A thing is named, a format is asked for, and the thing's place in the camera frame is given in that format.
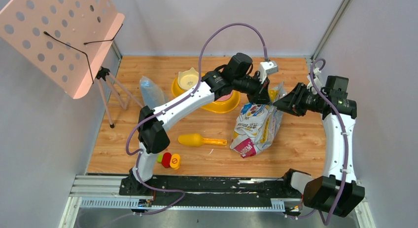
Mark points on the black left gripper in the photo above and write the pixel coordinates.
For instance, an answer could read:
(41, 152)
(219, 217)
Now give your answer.
(261, 90)

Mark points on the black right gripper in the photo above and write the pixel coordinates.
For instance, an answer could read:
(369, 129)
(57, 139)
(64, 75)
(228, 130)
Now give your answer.
(291, 103)

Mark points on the pet food bag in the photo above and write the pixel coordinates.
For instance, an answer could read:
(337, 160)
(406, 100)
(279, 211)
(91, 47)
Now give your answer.
(255, 129)

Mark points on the yellow plastic scoop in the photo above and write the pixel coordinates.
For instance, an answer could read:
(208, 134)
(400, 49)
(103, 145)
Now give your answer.
(197, 140)

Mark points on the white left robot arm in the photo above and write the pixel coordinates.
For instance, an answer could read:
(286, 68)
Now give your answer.
(154, 124)

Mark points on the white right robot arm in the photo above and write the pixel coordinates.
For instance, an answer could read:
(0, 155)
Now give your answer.
(336, 148)

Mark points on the yellow double pet bowl tray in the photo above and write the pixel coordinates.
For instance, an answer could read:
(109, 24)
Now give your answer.
(215, 107)

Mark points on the pink cat-ear bowl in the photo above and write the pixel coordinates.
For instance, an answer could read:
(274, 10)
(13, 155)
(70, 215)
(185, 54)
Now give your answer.
(225, 98)

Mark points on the cream cat-ear bowl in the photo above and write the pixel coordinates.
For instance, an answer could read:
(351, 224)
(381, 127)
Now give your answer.
(187, 79)

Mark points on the translucent blue plastic container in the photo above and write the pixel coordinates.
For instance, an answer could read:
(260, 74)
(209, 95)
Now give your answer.
(152, 95)

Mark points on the red yellow green toy block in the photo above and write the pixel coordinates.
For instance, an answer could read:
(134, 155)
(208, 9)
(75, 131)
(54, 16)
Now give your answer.
(168, 160)

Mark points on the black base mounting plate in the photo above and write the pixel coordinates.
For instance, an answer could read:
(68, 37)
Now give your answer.
(218, 192)

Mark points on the pink perforated music stand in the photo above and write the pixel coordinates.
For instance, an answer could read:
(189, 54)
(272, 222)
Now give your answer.
(68, 40)

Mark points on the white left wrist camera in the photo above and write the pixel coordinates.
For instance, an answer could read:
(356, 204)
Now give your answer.
(267, 68)

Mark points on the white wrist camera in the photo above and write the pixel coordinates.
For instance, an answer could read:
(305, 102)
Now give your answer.
(267, 68)
(316, 81)

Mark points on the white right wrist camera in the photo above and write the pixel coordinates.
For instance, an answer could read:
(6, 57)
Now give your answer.
(316, 81)

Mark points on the aluminium frame rail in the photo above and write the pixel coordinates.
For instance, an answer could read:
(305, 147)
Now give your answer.
(94, 191)

